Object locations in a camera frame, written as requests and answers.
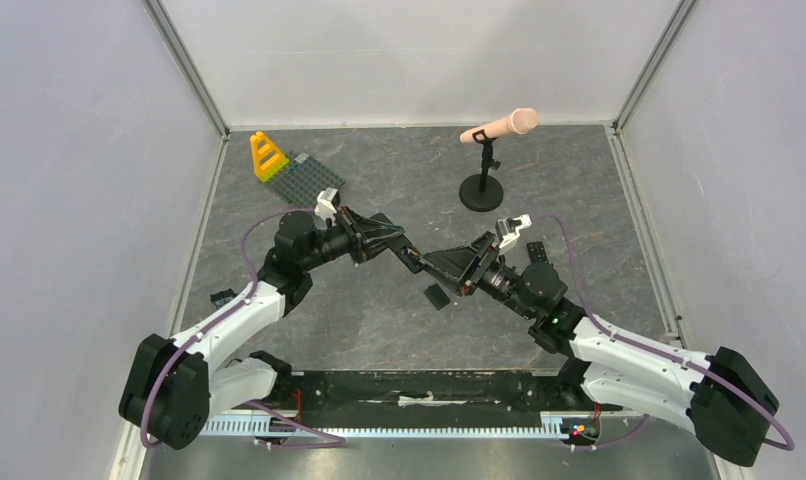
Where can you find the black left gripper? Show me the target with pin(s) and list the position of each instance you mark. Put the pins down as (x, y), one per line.
(356, 226)

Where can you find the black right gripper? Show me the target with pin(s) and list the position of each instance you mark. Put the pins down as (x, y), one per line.
(478, 268)

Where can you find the black remote with buttons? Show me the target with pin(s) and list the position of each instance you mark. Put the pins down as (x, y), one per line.
(537, 252)

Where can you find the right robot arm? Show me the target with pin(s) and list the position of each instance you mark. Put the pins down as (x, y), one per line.
(719, 398)

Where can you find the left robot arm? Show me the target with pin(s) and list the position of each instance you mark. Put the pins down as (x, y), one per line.
(175, 384)

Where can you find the black microphone stand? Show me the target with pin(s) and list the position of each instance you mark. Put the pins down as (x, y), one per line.
(482, 192)

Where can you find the grey studded baseplate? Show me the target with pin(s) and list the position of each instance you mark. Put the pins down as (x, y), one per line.
(302, 179)

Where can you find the yellow toy ladder block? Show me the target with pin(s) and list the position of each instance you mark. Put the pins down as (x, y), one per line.
(267, 158)

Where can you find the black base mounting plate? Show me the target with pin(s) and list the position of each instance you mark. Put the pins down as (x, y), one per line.
(410, 399)

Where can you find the pink microphone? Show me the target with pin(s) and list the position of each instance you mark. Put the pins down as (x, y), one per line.
(519, 122)

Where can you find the small blue black gadget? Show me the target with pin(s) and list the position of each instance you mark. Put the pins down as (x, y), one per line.
(222, 298)

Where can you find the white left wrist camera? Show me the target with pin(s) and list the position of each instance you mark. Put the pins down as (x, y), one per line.
(328, 204)

